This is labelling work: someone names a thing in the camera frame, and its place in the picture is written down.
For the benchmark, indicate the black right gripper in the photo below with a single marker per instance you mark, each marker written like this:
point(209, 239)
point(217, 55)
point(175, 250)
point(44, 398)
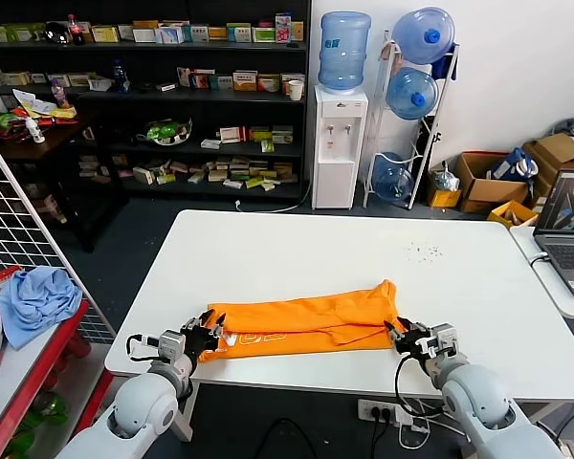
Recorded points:
point(415, 342)

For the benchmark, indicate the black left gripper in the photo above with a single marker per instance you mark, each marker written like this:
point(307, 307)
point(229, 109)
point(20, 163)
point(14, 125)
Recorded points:
point(201, 339)

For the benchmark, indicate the orange t-shirt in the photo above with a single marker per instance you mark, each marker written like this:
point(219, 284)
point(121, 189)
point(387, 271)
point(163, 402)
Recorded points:
point(306, 325)

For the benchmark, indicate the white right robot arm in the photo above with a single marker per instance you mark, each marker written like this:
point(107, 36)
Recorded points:
point(478, 397)

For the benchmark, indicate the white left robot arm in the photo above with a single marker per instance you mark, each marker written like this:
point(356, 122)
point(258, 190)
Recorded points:
point(139, 411)

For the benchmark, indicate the scattered dark crumbs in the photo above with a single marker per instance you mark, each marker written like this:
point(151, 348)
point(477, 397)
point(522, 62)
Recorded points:
point(426, 251)

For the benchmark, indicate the large white table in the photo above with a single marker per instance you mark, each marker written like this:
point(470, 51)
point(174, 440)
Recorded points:
point(483, 296)

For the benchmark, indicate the white power strip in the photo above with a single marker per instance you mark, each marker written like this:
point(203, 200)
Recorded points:
point(366, 409)

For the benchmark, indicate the white power adapter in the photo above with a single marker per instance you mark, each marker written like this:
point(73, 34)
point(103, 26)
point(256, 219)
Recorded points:
point(405, 418)

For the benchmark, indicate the yellow cardboard box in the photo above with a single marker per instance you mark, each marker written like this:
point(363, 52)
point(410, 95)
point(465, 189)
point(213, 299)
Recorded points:
point(447, 198)

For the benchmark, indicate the blue water jug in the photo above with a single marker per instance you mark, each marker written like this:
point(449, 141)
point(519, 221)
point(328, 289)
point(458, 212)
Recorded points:
point(423, 33)
point(392, 181)
point(411, 95)
point(344, 52)

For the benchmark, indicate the yellow plastic bin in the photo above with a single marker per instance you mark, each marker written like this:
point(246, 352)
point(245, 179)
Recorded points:
point(497, 216)

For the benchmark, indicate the small white side table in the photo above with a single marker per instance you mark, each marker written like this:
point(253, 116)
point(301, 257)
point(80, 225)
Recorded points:
point(545, 282)

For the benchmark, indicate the clear plastic bag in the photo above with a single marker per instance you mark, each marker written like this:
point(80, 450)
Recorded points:
point(447, 181)

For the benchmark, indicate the open cardboard box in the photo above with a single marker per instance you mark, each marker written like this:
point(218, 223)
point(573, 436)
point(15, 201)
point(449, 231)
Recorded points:
point(502, 191)

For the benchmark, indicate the white jug rack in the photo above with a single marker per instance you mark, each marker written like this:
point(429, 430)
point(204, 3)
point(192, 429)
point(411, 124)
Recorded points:
point(425, 158)

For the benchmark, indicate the light blue crumpled shirt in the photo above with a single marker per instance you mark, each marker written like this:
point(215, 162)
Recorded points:
point(38, 306)

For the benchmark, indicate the flat white medicine box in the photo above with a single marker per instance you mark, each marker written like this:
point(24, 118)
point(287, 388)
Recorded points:
point(211, 144)

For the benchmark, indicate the green plastic bottle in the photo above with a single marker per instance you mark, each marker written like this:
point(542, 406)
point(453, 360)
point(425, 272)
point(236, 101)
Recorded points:
point(52, 406)

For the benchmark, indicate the grey laptop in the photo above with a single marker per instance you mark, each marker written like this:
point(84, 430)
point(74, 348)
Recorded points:
point(569, 258)

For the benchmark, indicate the white water dispenser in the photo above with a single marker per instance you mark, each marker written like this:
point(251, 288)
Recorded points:
point(335, 158)

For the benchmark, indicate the red-edged white shelf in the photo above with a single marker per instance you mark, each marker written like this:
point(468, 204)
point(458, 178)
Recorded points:
point(28, 368)

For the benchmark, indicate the blue bag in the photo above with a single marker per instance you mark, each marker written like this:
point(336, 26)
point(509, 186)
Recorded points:
point(507, 167)

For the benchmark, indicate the yellow green medicine box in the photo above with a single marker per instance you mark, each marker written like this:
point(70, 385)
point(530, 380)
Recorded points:
point(260, 133)

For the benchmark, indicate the metal bowl with green packs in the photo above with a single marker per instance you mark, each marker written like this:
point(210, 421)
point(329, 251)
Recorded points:
point(165, 131)

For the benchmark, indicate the red snack bag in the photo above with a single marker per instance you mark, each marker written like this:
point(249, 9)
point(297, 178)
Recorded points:
point(2, 279)

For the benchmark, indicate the closed cardboard box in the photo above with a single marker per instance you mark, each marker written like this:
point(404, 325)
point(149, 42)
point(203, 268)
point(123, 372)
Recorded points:
point(557, 148)

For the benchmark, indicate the small white red box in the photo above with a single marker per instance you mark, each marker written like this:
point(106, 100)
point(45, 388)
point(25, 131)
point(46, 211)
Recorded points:
point(166, 87)

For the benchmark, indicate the dark wooden table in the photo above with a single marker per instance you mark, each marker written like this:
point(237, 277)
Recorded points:
point(57, 138)

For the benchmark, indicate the orange medicine box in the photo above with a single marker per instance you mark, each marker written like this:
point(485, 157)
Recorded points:
point(246, 82)

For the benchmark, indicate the yellow red medicine box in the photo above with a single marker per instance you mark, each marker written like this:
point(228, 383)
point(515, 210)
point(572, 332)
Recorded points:
point(269, 84)

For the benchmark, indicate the white paper cup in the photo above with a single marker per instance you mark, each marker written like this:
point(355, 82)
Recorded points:
point(295, 91)

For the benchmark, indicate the dark blue bottle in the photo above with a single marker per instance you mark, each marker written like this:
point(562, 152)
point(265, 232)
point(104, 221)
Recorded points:
point(121, 79)

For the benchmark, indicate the small white bottle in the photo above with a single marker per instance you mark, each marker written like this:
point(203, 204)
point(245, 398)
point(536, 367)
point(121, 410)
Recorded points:
point(36, 131)

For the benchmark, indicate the open white box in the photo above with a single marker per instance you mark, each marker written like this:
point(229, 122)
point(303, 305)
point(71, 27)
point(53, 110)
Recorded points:
point(100, 84)

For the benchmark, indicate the pink drink bottle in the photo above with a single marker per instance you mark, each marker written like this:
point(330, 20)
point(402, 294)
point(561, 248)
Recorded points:
point(60, 98)

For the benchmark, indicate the black shelving unit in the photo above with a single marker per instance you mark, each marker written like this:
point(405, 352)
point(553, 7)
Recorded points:
point(196, 47)

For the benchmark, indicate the pale yellow medicine box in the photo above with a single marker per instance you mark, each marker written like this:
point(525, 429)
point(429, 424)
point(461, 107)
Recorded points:
point(81, 80)
point(16, 79)

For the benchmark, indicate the yellow white paper pile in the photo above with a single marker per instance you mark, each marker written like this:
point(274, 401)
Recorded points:
point(33, 102)

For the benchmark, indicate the green snack bag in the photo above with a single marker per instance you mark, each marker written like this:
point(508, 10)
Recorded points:
point(7, 119)

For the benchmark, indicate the blue white medicine box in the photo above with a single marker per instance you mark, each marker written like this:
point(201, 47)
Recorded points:
point(169, 35)

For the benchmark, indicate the tall pink blue box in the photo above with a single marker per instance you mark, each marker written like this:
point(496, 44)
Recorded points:
point(283, 28)

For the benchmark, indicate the yellow white medicine box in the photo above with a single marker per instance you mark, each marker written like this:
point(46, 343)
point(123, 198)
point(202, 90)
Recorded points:
point(298, 31)

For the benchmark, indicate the cola bottle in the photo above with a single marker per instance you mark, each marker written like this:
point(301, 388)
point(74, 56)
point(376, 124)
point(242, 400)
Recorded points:
point(76, 31)

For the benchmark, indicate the black shiny helmet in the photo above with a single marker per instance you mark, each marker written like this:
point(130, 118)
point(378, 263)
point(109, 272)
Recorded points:
point(57, 33)

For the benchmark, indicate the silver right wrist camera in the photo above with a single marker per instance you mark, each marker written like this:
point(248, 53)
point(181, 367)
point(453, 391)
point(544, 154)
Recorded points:
point(442, 339)

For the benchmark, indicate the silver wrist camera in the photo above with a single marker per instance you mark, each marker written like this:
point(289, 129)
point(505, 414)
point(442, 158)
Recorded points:
point(172, 343)
point(442, 339)

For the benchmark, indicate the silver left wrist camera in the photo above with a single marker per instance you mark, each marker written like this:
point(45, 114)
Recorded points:
point(172, 343)

